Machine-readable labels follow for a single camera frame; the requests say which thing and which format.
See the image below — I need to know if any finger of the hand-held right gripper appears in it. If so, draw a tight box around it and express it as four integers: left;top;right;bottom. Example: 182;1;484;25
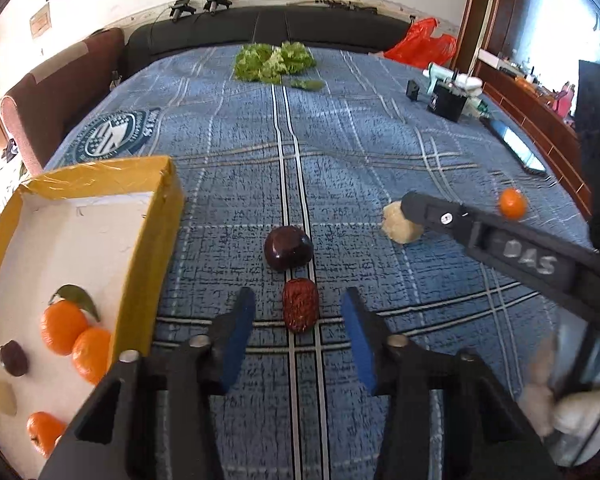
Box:
401;190;477;256

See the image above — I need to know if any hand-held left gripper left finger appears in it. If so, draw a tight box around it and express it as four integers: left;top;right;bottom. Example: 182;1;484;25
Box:
39;287;257;480

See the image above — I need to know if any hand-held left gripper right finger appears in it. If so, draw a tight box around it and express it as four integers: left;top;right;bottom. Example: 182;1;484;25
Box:
341;287;563;480

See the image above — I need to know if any red date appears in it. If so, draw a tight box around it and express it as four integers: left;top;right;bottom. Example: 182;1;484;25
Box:
282;278;319;333

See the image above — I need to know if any orange mandarin with leaf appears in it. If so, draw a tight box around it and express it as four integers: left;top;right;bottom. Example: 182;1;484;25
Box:
40;285;101;356

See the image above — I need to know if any yellow cardboard box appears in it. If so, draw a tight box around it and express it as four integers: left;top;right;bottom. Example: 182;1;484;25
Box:
0;156;185;480

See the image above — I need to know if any dark red plum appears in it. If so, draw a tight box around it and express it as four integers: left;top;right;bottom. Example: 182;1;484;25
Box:
0;340;30;376
264;226;314;272

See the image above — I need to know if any person's right hand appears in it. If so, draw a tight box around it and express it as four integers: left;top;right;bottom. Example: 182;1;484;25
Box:
522;332;600;442

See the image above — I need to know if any small orange mandarin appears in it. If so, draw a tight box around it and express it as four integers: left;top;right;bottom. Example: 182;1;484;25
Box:
498;188;528;221

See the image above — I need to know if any creased dark red plum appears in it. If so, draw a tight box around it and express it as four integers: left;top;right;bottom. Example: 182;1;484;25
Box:
264;226;314;272

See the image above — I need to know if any smartphone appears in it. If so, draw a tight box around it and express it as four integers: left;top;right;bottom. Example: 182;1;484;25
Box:
480;116;549;176

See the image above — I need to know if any brown wooden cabinet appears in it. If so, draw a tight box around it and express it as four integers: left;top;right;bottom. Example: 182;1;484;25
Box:
477;49;593;218

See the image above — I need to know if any white and teal device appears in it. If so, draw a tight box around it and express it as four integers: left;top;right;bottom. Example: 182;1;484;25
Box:
422;62;488;116

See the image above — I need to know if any pink item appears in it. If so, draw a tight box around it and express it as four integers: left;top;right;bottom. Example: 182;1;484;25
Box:
555;82;577;117

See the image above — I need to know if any red plastic bag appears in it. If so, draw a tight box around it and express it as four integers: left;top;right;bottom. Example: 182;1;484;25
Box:
384;17;459;68

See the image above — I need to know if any green lettuce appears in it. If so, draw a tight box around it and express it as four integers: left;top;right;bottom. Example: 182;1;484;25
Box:
234;41;317;86

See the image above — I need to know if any black headboard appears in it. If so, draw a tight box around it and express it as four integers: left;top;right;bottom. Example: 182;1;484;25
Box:
125;6;413;78

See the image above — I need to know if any brown upholstered chair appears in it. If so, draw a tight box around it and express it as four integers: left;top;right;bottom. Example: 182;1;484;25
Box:
0;27;126;171

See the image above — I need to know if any brown wooden door frame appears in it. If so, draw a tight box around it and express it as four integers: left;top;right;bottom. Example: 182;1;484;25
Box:
455;0;523;61

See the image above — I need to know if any small wooden wall plaque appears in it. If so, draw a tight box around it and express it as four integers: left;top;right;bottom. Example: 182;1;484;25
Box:
30;4;52;38

